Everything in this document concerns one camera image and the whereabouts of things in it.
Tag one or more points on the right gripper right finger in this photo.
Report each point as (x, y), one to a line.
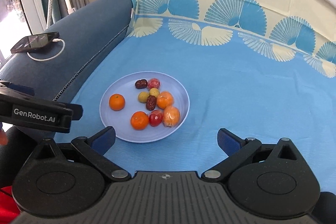
(239, 151)

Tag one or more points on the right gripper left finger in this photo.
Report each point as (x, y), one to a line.
(93, 149)

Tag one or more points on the small orange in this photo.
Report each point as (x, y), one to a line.
(164, 99)
(139, 120)

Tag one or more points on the shiny red small tomato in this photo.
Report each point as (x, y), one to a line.
(155, 118)

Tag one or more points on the yellow green small fruit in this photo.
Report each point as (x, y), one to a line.
(143, 96)

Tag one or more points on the dark red jujube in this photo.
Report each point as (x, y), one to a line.
(141, 84)
(151, 103)

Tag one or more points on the pink red fruit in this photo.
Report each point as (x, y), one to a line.
(153, 83)

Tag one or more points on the person's left hand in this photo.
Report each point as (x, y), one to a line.
(3, 137)

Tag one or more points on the bare orange mandarin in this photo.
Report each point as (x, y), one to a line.
(116, 102)

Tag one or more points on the black smartphone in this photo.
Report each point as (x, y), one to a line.
(34, 42)

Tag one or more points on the light blue round plate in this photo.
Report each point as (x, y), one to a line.
(120, 119)

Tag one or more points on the plastic wrapped orange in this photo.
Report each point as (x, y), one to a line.
(171, 116)

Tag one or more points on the blue denim sofa armrest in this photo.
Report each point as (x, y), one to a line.
(90, 34)

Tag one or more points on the red garment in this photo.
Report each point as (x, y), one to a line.
(8, 208)

